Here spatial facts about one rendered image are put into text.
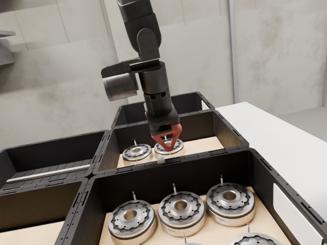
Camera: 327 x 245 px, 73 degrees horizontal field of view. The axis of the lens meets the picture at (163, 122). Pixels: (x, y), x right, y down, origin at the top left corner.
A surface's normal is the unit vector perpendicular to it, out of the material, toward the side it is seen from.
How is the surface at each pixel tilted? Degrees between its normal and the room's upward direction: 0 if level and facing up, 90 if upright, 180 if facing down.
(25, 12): 90
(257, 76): 90
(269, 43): 90
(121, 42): 90
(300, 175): 0
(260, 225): 0
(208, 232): 0
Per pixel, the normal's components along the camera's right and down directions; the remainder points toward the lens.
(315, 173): -0.17, -0.92
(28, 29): 0.15, 0.34
